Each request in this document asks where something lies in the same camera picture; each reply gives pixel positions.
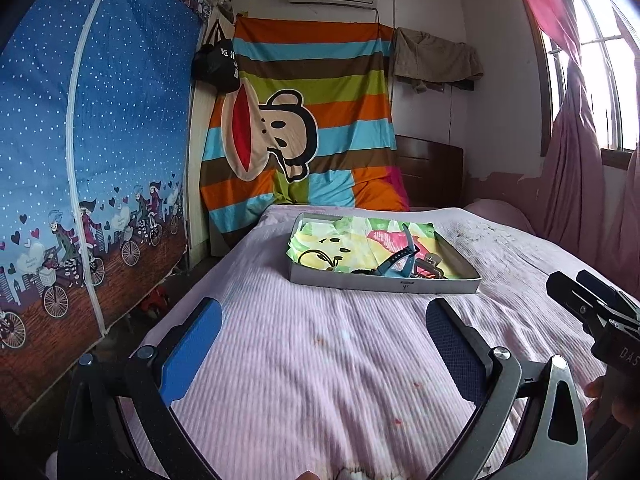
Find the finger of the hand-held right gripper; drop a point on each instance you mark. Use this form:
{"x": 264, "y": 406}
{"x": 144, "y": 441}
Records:
{"x": 570, "y": 295}
{"x": 607, "y": 292}

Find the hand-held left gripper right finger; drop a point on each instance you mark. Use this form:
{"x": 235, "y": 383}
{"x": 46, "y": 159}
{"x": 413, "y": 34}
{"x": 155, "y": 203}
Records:
{"x": 452, "y": 350}

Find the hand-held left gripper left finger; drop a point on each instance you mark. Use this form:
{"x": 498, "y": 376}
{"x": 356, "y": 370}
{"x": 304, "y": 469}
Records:
{"x": 192, "y": 350}

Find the blue smartwatch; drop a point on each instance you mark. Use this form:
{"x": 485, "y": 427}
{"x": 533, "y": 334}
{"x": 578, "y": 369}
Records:
{"x": 395, "y": 260}

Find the grey shallow box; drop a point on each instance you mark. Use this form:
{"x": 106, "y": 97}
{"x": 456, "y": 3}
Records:
{"x": 350, "y": 282}

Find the person's right hand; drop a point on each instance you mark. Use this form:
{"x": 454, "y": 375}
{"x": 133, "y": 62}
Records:
{"x": 625, "y": 405}

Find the red toy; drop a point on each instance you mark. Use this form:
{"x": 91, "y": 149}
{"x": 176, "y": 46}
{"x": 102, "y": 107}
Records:
{"x": 155, "y": 302}

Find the pink pillow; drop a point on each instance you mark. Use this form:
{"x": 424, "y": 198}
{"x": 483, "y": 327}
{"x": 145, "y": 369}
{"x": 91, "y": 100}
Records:
{"x": 495, "y": 212}

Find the pink curtain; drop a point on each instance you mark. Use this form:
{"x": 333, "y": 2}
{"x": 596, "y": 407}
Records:
{"x": 575, "y": 170}

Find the pink ribbed bedspread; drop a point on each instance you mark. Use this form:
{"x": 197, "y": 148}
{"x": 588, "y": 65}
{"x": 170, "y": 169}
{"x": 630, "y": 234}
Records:
{"x": 325, "y": 360}

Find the colourful printed cloth lining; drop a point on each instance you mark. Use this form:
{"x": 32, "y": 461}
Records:
{"x": 350, "y": 240}

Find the dark wooden headboard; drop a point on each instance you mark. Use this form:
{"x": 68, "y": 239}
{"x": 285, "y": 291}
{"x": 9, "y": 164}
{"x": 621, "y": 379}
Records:
{"x": 430, "y": 170}

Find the window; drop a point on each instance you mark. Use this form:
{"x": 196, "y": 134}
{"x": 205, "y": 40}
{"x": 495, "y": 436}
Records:
{"x": 605, "y": 85}

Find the blue printed fabric wardrobe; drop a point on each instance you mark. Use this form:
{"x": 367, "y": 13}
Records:
{"x": 100, "y": 135}

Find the khaki hanging garment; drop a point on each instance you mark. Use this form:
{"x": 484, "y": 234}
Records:
{"x": 435, "y": 57}

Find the black hanging bag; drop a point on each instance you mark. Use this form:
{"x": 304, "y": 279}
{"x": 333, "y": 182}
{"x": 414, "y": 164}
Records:
{"x": 217, "y": 60}

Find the striped monkey print blanket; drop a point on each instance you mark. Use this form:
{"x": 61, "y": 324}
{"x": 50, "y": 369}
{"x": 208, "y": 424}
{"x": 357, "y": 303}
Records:
{"x": 325, "y": 85}

